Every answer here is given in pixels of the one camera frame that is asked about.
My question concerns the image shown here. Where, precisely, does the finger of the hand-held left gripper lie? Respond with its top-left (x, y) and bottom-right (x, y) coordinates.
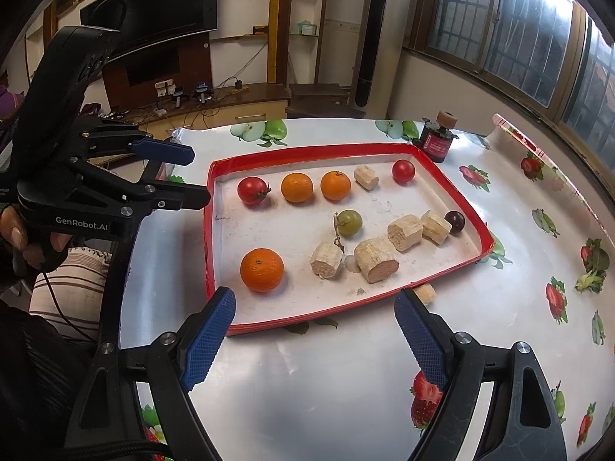
top-left (72, 159), bottom-right (211, 215)
top-left (72, 122), bottom-right (196, 164)

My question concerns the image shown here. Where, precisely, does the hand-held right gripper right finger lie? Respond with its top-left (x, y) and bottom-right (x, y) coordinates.
top-left (394, 288), bottom-right (568, 461)

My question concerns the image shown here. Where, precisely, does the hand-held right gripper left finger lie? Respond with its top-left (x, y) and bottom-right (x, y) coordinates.
top-left (62, 287), bottom-right (238, 461)

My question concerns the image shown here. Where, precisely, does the red tomato with calyx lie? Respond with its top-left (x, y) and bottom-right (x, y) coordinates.
top-left (237, 177), bottom-right (272, 205)

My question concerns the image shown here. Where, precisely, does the orange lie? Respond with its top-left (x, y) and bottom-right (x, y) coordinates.
top-left (281, 172), bottom-right (314, 203)
top-left (239, 248), bottom-right (285, 293)
top-left (320, 170), bottom-right (352, 201)

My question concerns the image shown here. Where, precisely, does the red rimmed white tray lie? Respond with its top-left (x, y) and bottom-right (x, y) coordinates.
top-left (204, 143), bottom-right (495, 338)

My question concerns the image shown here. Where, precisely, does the brown grape stem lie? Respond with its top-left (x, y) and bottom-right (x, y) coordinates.
top-left (332, 212), bottom-right (347, 254)

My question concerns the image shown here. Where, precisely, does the green grape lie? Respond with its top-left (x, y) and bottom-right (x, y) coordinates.
top-left (336, 209), bottom-right (362, 237)

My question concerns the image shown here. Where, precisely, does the smooth red tomato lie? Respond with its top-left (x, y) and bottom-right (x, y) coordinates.
top-left (391, 160), bottom-right (416, 184)

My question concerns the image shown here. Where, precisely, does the small wooden block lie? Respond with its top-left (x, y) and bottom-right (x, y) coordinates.
top-left (354, 164), bottom-right (380, 191)

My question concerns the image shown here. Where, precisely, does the person's left hand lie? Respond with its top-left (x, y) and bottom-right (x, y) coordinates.
top-left (0, 207), bottom-right (68, 275)

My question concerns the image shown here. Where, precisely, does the wooden television cabinet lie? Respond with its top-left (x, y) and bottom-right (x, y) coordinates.
top-left (98, 33), bottom-right (294, 140)

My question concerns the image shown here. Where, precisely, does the fruit print tablecloth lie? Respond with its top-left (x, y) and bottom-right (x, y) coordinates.
top-left (118, 114), bottom-right (615, 461)

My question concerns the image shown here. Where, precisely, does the curved black television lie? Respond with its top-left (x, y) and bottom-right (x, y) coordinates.
top-left (79, 0), bottom-right (219, 63)

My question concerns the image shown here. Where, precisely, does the green leafy vegetable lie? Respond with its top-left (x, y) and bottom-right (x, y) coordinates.
top-left (575, 239), bottom-right (611, 295)

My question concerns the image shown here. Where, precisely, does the dark jar with red label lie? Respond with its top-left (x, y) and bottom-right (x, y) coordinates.
top-left (417, 122), bottom-right (459, 163)

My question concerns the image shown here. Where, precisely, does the tower air conditioner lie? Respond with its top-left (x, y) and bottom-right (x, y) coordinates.
top-left (353, 0), bottom-right (392, 107)

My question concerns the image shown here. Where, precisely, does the barred window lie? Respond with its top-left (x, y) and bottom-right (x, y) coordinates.
top-left (408, 0), bottom-right (615, 130)

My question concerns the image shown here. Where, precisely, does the black cable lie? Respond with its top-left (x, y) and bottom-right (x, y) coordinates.
top-left (41, 269), bottom-right (97, 342)

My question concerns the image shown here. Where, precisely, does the wall shelf unit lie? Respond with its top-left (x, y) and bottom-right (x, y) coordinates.
top-left (211, 0), bottom-right (330, 87)

